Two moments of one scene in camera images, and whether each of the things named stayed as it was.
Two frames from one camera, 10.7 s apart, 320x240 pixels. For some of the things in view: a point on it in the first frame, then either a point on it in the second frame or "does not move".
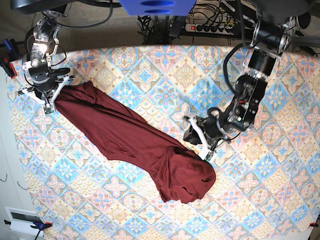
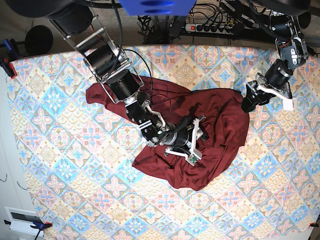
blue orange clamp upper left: x=11 y=53 does not move
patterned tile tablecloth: x=267 y=185 does not move
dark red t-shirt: x=177 y=175 → x=226 y=124
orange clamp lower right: x=313 y=224 does not move
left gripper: x=43 y=80 → x=184 y=134
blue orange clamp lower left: x=39 y=226 does not move
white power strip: x=209 y=28 does not move
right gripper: x=213 y=126 → x=278 y=74
